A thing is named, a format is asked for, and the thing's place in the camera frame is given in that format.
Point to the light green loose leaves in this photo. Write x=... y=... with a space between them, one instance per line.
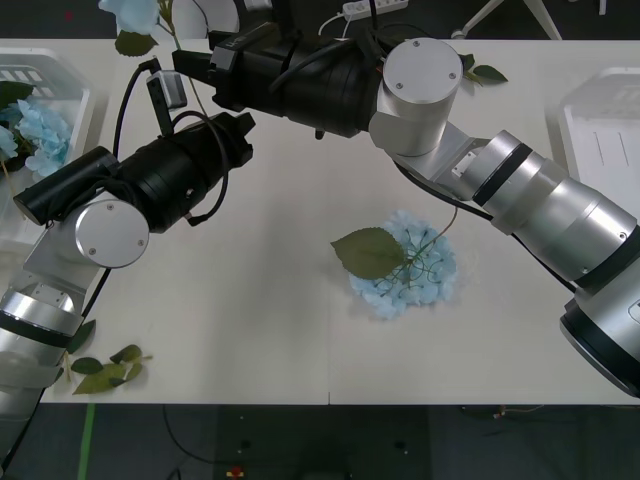
x=97 y=380

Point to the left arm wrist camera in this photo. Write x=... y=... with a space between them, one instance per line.
x=172 y=87

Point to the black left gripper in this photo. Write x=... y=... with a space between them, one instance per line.
x=222 y=145

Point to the pale blue flower, large leaf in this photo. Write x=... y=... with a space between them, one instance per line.
x=415 y=295

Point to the white chair base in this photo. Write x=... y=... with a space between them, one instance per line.
x=472 y=20

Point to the shallow white box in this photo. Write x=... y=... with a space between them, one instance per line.
x=600 y=125
x=65 y=70

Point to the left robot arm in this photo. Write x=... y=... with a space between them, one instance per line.
x=112 y=235

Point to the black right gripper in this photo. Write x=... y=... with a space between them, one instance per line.
x=250 y=70

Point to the small green leaf twig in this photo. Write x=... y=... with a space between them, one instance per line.
x=490 y=73

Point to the white power strip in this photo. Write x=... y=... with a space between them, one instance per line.
x=380 y=5

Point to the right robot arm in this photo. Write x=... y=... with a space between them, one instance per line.
x=417 y=75

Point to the red emergency button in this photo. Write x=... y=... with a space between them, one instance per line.
x=235 y=472

